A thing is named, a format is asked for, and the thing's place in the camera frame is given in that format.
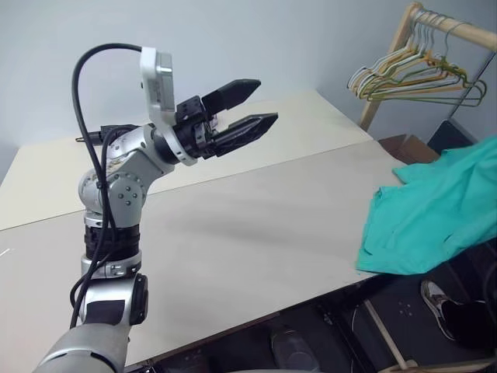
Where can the black and white sneaker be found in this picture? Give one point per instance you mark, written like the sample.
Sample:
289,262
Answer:
436,299

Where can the black case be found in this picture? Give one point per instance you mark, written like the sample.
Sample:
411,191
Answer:
452,138

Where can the folded dark purple umbrella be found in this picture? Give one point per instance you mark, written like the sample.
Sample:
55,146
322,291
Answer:
116,128

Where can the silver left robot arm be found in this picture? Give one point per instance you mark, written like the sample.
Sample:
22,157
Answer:
124,194

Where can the wooden clothes rack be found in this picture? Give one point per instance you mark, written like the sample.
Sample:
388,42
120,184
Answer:
404,31

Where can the teal cloth garment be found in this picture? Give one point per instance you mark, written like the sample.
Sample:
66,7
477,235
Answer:
427,217

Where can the dark rounded shape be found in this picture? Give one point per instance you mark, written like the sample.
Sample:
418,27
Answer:
293,347

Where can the brown cardboard box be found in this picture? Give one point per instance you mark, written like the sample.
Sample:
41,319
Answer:
407,149

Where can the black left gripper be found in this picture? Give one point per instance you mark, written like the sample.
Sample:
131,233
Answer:
192,134

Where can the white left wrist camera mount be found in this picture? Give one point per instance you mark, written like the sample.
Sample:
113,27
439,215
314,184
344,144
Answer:
155,77

